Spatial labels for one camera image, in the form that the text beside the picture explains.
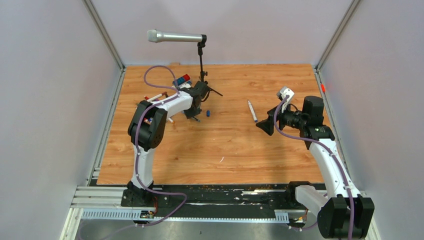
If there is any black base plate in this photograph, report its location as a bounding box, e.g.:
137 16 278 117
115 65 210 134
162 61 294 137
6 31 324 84
120 182 306 219

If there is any white marker blue end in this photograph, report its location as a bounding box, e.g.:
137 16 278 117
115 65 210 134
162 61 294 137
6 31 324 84
247 100 258 123

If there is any silver microphone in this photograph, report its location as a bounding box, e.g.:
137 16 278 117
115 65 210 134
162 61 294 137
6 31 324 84
147 29 207 43

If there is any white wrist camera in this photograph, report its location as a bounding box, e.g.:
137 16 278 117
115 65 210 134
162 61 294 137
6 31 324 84
178 82 192 91
276 86 295 104

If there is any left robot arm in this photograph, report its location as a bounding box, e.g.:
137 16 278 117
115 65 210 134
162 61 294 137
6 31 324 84
124 81 210 207

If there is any translucent blue pen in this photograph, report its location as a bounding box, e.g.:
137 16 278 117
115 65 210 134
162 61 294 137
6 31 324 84
192 117 201 123

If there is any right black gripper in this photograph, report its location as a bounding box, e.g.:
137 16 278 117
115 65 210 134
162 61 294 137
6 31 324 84
255 100 307 136

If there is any aluminium frame rail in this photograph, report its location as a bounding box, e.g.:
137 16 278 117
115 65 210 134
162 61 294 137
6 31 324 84
60 181 375 240

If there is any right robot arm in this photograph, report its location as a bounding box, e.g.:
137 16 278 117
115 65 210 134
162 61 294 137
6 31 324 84
256 93 375 240

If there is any blue red toy train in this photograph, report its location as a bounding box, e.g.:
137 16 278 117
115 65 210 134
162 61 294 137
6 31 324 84
172 74 191 87

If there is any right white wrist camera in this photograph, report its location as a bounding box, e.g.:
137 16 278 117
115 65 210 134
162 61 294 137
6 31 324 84
276 86 295 104

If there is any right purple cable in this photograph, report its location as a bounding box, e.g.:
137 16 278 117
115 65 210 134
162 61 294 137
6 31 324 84
272 96 355 240

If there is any black tripod microphone stand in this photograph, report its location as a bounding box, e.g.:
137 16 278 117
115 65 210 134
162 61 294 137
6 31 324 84
190 34 223 99

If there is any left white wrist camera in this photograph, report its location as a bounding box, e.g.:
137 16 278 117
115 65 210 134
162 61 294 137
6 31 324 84
178 82 192 91

